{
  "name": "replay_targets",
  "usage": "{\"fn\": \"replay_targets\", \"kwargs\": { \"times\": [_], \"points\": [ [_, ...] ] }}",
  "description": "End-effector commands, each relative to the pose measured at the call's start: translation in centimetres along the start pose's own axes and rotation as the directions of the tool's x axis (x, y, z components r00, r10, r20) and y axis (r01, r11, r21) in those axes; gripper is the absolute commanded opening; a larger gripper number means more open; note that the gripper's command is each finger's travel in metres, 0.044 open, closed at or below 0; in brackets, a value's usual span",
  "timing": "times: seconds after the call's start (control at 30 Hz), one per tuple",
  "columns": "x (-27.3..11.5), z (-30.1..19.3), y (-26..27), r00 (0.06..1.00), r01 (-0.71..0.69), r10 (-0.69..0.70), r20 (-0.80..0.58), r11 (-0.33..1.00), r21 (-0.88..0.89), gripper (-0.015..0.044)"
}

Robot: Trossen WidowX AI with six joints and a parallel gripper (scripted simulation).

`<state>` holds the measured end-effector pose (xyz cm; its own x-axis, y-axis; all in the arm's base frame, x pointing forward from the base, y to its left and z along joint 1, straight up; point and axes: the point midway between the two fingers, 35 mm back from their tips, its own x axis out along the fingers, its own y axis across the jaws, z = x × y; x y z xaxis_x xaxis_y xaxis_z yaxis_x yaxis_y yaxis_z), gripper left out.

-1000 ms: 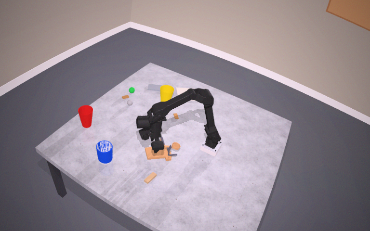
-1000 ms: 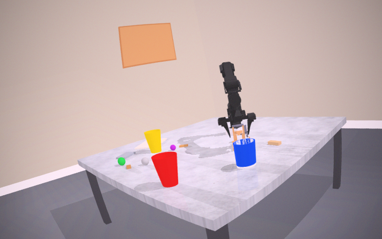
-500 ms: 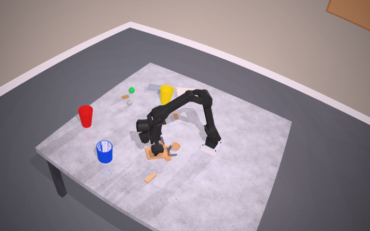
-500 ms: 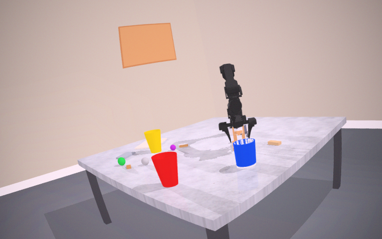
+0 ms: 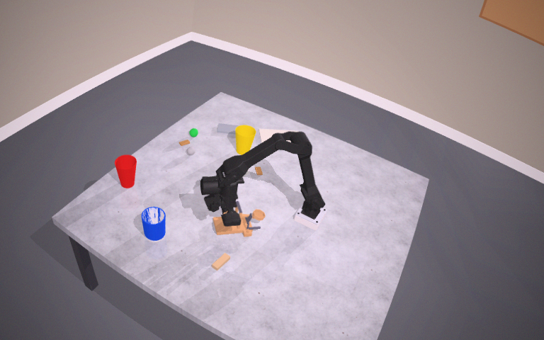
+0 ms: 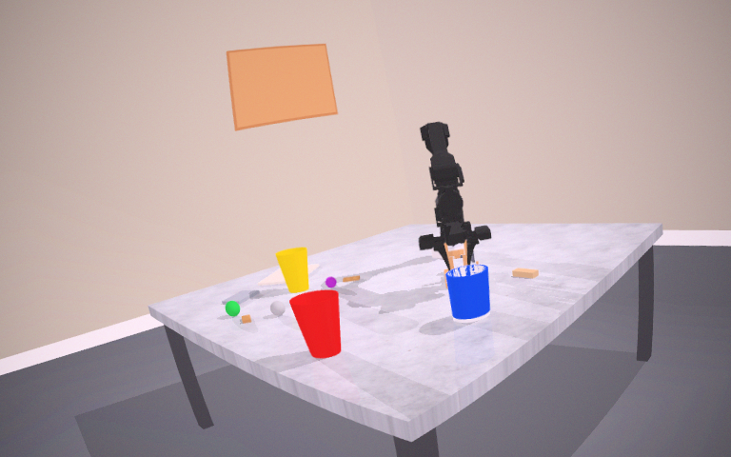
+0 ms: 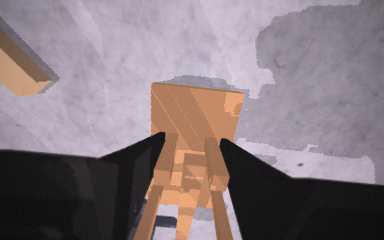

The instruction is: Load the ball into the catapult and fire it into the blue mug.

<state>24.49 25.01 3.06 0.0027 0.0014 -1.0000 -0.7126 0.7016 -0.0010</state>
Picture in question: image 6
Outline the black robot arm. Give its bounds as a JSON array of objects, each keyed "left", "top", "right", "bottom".
[{"left": 420, "top": 121, "right": 472, "bottom": 247}]

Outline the green ball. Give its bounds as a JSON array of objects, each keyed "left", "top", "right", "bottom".
[{"left": 226, "top": 301, "right": 240, "bottom": 316}]

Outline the blue cup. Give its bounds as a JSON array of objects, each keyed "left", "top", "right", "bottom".
[{"left": 445, "top": 265, "right": 490, "bottom": 323}]

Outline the red cup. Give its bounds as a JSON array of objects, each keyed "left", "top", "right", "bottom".
[{"left": 289, "top": 290, "right": 341, "bottom": 359}]

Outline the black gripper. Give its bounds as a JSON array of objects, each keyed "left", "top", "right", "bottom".
[{"left": 418, "top": 210, "right": 492, "bottom": 271}]

